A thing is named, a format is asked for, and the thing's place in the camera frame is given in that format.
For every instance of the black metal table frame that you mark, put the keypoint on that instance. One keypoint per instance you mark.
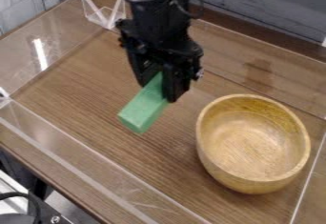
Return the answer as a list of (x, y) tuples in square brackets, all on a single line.
[(41, 212)]

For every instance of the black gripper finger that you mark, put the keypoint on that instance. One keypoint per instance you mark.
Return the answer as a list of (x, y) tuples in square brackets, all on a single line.
[(144, 65), (176, 80)]

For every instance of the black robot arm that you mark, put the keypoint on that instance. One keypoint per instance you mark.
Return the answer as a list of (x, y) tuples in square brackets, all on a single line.
[(159, 47)]

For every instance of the green rectangular block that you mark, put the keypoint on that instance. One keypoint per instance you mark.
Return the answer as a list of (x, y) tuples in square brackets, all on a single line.
[(144, 107)]

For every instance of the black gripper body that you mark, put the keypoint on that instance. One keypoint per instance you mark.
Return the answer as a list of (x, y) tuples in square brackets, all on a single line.
[(157, 27)]

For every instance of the clear acrylic front wall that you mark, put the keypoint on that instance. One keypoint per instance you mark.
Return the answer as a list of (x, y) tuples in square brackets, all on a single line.
[(112, 194)]

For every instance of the brown wooden bowl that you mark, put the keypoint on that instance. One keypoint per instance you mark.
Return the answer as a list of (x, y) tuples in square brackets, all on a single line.
[(252, 143)]

